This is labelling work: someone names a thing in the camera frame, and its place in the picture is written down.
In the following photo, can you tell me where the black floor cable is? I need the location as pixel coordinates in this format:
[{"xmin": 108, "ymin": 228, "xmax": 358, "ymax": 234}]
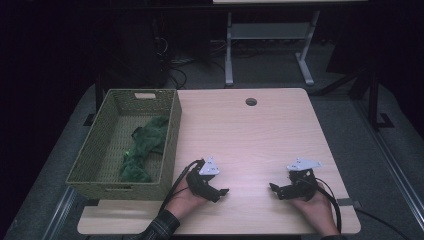
[{"xmin": 353, "ymin": 208, "xmax": 412, "ymax": 240}]

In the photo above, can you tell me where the white table with metal frame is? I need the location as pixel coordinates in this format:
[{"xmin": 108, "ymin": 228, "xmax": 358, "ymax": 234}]
[{"xmin": 212, "ymin": 0, "xmax": 368, "ymax": 87}]

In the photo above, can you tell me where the dark box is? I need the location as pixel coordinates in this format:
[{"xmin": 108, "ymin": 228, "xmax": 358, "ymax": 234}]
[{"xmin": 103, "ymin": 13, "xmax": 169, "ymax": 89}]

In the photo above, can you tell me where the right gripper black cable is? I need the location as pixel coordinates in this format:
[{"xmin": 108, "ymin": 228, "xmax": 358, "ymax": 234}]
[{"xmin": 314, "ymin": 178, "xmax": 343, "ymax": 234}]

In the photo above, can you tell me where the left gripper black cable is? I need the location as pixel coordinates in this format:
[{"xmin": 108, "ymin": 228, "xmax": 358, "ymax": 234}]
[{"xmin": 159, "ymin": 159, "xmax": 205, "ymax": 214}]

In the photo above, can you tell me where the person's left hand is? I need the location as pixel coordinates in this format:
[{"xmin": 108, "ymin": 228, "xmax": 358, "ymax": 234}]
[{"xmin": 165, "ymin": 186, "xmax": 209, "ymax": 221}]

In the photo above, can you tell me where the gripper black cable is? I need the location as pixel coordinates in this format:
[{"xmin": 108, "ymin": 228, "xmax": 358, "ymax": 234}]
[
  {"xmin": 159, "ymin": 159, "xmax": 205, "ymax": 214},
  {"xmin": 314, "ymin": 178, "xmax": 343, "ymax": 234}
]

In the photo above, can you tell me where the tangle of floor cables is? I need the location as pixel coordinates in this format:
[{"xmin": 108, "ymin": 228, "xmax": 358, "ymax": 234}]
[{"xmin": 153, "ymin": 36, "xmax": 231, "ymax": 89}]

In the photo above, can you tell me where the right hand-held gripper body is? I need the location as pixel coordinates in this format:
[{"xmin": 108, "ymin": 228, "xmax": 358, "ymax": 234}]
[{"xmin": 284, "ymin": 157, "xmax": 324, "ymax": 202}]

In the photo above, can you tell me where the grey tape strip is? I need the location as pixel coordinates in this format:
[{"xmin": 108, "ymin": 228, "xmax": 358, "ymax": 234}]
[{"xmin": 336, "ymin": 197, "xmax": 362, "ymax": 208}]

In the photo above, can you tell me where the black metal stand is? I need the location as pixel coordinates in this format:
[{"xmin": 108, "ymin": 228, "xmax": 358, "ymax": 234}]
[
  {"xmin": 83, "ymin": 76, "xmax": 104, "ymax": 127},
  {"xmin": 309, "ymin": 66, "xmax": 396, "ymax": 133}
]

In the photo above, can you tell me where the green woven basket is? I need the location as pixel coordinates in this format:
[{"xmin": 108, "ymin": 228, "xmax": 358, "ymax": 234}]
[{"xmin": 65, "ymin": 88, "xmax": 183, "ymax": 202}]

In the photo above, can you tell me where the green fuzzy cloth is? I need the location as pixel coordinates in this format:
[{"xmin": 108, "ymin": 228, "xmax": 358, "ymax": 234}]
[{"xmin": 119, "ymin": 114, "xmax": 170, "ymax": 184}]

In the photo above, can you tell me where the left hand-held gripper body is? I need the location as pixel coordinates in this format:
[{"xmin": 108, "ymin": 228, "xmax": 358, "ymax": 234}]
[{"xmin": 185, "ymin": 156, "xmax": 221, "ymax": 201}]

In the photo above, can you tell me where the metal floor rail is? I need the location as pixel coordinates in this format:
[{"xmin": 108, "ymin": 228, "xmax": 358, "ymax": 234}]
[
  {"xmin": 353, "ymin": 99, "xmax": 424, "ymax": 231},
  {"xmin": 41, "ymin": 186, "xmax": 79, "ymax": 240}
]

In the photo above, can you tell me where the person's right hand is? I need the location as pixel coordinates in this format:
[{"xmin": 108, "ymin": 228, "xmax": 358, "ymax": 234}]
[{"xmin": 288, "ymin": 181, "xmax": 339, "ymax": 237}]

